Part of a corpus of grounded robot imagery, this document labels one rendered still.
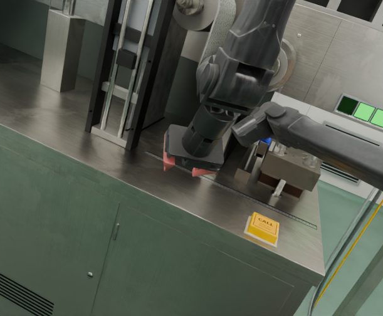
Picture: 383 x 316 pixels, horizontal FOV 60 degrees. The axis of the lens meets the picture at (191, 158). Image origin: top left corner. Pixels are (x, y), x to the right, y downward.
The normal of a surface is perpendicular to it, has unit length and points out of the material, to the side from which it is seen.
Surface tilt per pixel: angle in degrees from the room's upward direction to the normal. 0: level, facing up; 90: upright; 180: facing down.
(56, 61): 90
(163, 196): 0
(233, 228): 0
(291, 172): 90
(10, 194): 90
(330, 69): 90
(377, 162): 51
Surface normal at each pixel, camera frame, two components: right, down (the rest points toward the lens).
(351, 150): -0.54, -0.68
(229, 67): 0.15, 0.53
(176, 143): 0.35, -0.51
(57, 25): -0.31, 0.32
